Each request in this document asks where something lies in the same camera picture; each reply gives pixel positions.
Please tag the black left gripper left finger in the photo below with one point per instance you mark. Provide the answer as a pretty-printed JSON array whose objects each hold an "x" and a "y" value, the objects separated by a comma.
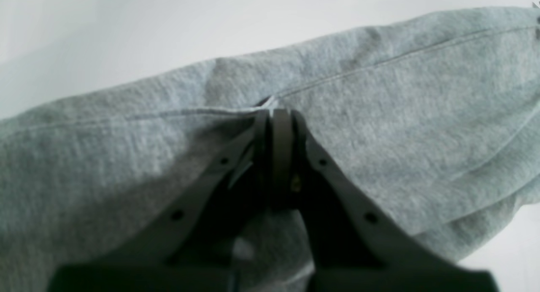
[{"x": 188, "y": 247}]

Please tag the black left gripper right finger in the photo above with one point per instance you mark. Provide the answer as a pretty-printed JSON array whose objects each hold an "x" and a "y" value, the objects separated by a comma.
[{"x": 355, "y": 246}]

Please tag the grey t-shirt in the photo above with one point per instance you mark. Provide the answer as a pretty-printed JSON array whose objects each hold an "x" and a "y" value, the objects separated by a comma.
[{"x": 435, "y": 118}]

